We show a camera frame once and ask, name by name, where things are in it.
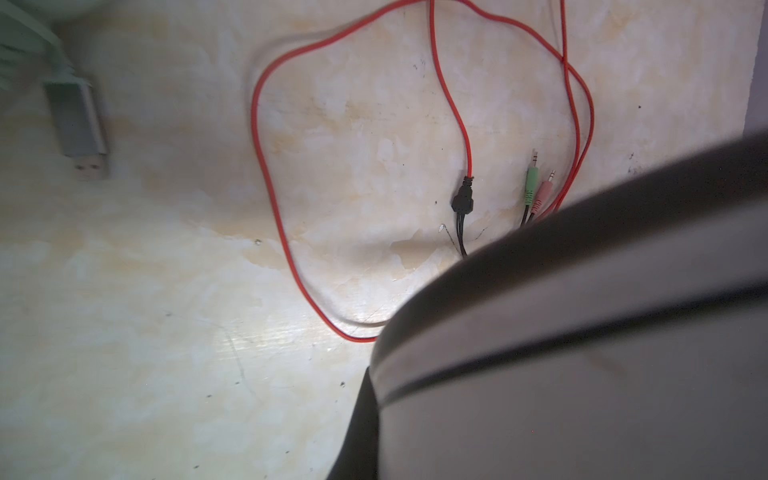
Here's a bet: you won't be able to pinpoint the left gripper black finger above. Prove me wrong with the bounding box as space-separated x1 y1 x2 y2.
327 368 380 480

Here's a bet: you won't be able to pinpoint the orange headphone cable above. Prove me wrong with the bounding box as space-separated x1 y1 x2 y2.
249 0 596 344

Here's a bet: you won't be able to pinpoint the mint green white headphones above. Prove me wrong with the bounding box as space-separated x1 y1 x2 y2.
1 0 109 180

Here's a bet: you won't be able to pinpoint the black white headphones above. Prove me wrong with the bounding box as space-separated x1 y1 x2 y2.
370 134 767 479

